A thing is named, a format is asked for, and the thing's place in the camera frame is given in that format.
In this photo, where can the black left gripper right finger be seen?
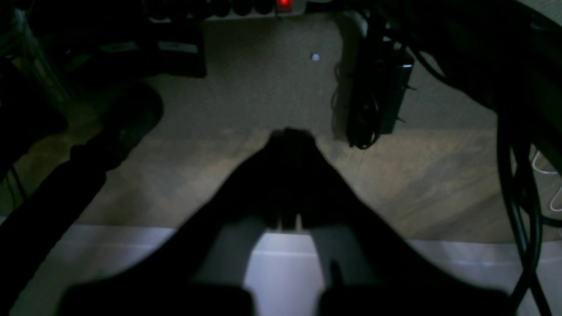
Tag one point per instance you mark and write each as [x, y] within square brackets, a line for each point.
[370, 269]

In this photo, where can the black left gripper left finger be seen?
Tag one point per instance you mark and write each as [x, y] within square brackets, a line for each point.
[162, 284]

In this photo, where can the black power adapter box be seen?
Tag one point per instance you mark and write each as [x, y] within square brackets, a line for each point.
[380, 80]

